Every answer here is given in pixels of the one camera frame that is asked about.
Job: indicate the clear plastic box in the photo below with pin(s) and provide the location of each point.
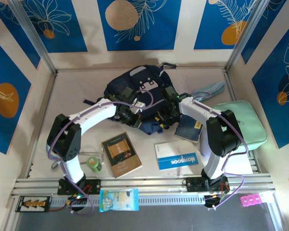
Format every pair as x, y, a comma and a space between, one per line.
266, 197

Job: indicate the black power distribution board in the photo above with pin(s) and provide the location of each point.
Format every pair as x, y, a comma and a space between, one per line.
32, 204

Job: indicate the light blue pencil pouch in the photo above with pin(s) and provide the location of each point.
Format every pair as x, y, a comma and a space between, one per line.
214, 87

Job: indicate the dark blue book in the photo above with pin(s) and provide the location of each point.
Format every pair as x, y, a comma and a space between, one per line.
187, 131

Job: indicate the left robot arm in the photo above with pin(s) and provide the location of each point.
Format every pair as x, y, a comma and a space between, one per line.
69, 139

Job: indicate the aluminium corner post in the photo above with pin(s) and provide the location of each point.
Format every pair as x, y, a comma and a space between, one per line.
36, 43
245, 31

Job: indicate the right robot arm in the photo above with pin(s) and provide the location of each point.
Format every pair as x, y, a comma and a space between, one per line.
221, 139

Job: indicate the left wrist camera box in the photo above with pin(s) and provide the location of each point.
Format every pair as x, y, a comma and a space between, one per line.
138, 107

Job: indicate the aluminium rail frame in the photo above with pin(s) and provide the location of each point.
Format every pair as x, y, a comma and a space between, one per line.
159, 183

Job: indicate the blue white notebook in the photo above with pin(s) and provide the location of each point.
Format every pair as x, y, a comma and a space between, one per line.
173, 158

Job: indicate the brown hardcover book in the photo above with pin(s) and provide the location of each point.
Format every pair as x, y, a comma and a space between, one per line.
121, 154

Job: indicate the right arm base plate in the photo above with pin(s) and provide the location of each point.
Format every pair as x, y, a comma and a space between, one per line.
192, 184

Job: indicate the pink pill box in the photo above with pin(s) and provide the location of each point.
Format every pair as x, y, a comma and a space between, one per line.
250, 201

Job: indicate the blue snack packet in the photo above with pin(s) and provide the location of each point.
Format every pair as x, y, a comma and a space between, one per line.
119, 201

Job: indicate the blue floral wall poster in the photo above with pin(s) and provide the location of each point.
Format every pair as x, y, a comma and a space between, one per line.
4, 67
267, 96
262, 36
62, 36
212, 29
19, 41
159, 24

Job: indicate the green tape roll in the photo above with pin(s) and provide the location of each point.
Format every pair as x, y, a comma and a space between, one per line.
93, 162

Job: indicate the navy blue backpack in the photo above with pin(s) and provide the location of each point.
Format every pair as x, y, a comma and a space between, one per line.
147, 74

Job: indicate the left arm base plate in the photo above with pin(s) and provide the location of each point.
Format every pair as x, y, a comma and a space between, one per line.
94, 185

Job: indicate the mint green zip case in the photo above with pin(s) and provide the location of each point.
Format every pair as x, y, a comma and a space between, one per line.
250, 115

